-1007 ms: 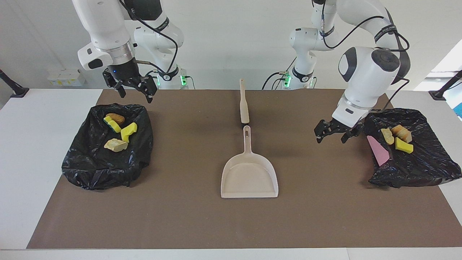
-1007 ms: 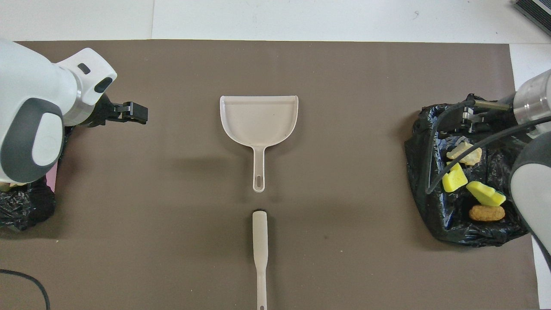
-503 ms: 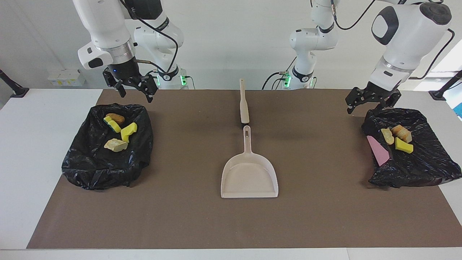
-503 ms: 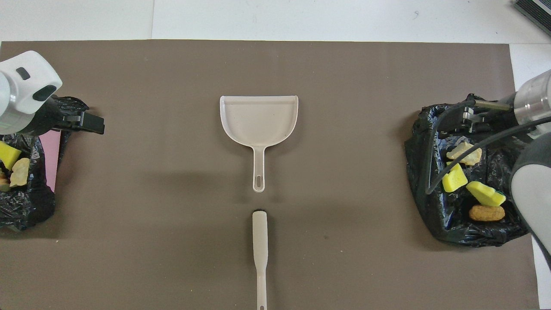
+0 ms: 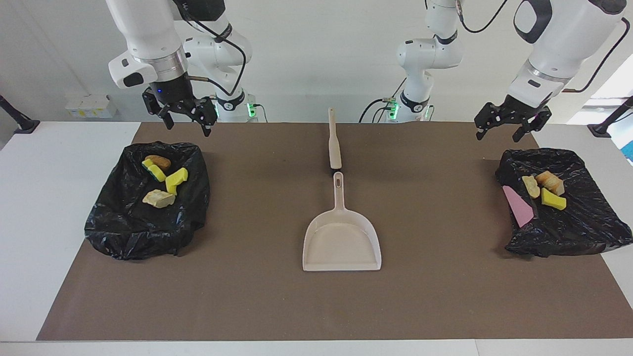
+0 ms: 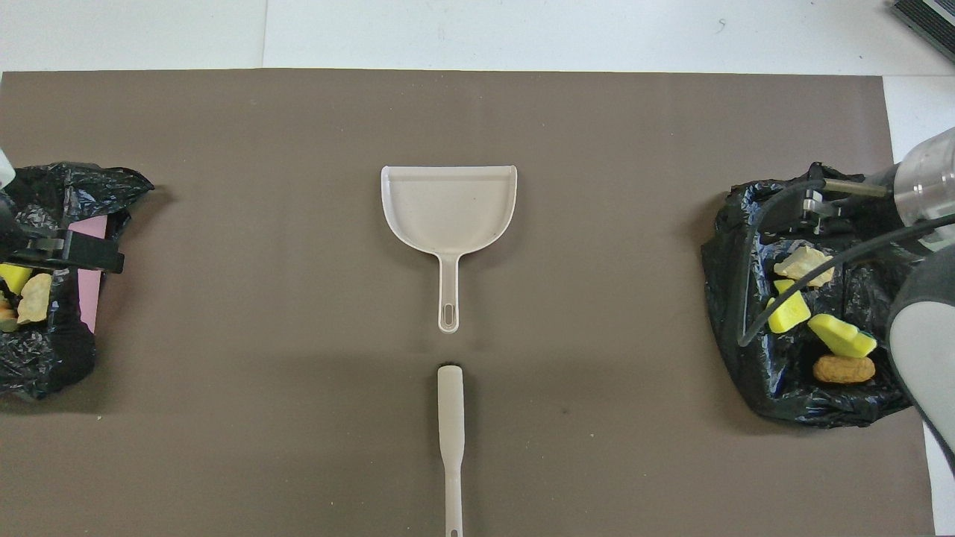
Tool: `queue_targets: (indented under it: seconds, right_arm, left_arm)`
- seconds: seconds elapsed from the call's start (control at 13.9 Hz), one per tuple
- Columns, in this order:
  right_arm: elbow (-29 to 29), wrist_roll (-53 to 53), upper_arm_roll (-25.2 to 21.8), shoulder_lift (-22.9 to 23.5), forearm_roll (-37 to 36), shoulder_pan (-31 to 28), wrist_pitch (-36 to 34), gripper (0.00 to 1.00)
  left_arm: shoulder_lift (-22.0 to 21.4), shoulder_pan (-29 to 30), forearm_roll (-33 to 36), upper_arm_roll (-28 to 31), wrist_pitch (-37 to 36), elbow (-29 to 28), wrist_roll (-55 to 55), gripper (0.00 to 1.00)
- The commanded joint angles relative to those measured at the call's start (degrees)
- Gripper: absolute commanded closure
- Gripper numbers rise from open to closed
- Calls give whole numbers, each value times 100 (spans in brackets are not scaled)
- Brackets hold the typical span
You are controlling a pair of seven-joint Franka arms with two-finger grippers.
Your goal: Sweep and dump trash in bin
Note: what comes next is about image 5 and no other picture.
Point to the black camera stand base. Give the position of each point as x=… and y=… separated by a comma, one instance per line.
x=22, y=124
x=601, y=129

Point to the blue object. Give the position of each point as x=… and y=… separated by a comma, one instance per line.
x=629, y=151

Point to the pink plastic bin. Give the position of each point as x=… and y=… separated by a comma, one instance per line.
x=518, y=207

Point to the orange striped bread chunk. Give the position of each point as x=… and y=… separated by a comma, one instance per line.
x=550, y=180

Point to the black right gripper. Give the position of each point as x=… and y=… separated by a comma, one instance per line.
x=175, y=96

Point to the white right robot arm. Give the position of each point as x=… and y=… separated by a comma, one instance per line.
x=148, y=34

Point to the beige plastic dustpan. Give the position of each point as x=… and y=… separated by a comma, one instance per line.
x=341, y=242

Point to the small yellow sponge piece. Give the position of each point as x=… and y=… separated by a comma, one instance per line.
x=553, y=200

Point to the white wall outlet box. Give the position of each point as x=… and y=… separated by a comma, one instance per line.
x=89, y=106

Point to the yellow wedge sponge piece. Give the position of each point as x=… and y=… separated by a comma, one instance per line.
x=156, y=171

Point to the black bag lining pink bin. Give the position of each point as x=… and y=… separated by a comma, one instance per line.
x=568, y=227

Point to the orange striped cone chunk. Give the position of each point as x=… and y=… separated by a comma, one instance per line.
x=158, y=199

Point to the beige brush with black bristles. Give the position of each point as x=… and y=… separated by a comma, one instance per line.
x=335, y=148

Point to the black trash bag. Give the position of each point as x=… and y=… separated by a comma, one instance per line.
x=128, y=227

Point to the brown cylindrical sponge chunk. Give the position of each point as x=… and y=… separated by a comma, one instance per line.
x=158, y=161

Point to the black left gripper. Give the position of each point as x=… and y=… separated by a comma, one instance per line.
x=514, y=111

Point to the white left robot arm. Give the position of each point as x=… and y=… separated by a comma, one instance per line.
x=564, y=44

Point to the beige crumbly chunk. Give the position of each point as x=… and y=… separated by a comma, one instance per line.
x=531, y=187

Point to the brown table mat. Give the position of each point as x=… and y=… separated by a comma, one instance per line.
x=316, y=306

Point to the yellow notched sponge piece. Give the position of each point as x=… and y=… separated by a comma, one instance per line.
x=176, y=179

